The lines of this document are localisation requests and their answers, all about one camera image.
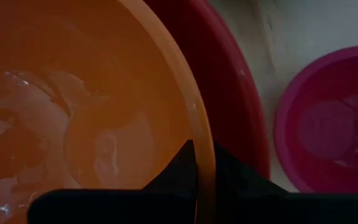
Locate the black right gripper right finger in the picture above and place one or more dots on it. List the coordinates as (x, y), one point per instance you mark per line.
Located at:
(259, 205)

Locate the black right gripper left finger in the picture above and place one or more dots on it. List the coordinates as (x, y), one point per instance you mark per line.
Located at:
(166, 202)

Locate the small magenta plastic bowl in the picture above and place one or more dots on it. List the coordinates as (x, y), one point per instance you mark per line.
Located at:
(331, 130)

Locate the orange plastic bowl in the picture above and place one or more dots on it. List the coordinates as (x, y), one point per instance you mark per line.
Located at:
(104, 93)

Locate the large red plastic bowl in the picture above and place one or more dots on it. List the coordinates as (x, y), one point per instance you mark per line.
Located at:
(216, 77)

